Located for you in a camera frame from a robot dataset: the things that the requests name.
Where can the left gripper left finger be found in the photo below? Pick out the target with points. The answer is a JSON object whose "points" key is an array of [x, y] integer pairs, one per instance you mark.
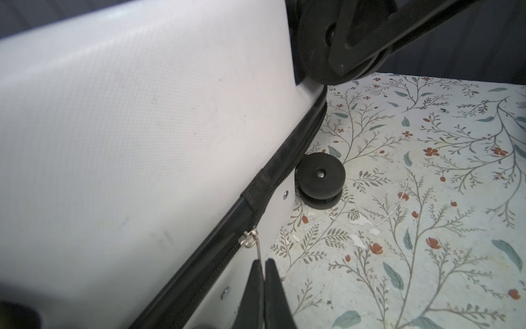
{"points": [[251, 310]]}

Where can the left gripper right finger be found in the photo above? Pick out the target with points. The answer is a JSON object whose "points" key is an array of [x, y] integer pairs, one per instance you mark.
{"points": [[277, 313]]}

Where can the white hard-shell suitcase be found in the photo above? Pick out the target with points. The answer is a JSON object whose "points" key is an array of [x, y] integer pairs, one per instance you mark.
{"points": [[152, 150]]}

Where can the floral table mat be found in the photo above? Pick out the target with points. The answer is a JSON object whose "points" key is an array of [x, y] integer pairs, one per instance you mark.
{"points": [[430, 229]]}

